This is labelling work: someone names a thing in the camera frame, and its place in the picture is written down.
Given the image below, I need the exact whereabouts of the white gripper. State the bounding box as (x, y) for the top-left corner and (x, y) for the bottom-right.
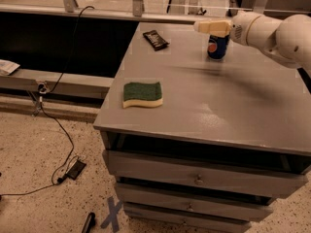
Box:
(193, 11), (259, 46)

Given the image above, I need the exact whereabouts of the blue pepsi can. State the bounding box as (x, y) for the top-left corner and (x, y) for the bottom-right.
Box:
(207, 35), (229, 60)

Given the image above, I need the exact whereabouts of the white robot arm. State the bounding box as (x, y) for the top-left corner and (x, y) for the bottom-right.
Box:
(193, 11), (311, 76)

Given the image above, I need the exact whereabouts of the green yellow sponge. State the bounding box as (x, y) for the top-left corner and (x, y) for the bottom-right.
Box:
(122, 82), (163, 108)

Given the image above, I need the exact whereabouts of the dark snack bar wrapper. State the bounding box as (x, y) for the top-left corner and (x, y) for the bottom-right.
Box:
(143, 30), (169, 50)

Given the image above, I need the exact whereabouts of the grey drawer cabinet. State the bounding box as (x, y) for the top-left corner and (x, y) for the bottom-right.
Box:
(92, 21), (311, 233)

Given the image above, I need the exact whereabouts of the top grey drawer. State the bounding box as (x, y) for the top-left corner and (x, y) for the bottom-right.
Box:
(103, 150), (307, 198)

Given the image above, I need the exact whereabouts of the grey drawer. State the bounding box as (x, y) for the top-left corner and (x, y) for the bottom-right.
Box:
(115, 183), (273, 221)
(123, 203), (251, 233)
(103, 150), (307, 198)

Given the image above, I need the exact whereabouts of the middle grey drawer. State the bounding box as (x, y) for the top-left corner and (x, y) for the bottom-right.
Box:
(115, 183), (273, 221)

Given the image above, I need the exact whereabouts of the metal clamp on ledge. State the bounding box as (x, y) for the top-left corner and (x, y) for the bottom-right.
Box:
(29, 81), (50, 117)

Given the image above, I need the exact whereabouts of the black power adapter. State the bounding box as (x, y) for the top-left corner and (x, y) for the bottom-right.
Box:
(66, 160), (86, 180)

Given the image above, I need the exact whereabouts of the bottom grey drawer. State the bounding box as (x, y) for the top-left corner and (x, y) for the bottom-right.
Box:
(123, 203), (251, 233)

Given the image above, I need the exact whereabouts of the white paper on ledge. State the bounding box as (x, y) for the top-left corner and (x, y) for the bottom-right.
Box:
(0, 59), (19, 76)

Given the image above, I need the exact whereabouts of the black cylindrical object on floor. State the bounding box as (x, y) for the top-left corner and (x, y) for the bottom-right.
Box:
(82, 213), (95, 233)

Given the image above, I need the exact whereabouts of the metal bracket middle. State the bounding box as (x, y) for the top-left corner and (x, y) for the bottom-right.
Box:
(132, 0), (144, 17)

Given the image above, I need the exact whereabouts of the black cable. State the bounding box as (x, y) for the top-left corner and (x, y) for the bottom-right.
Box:
(0, 5), (95, 198)

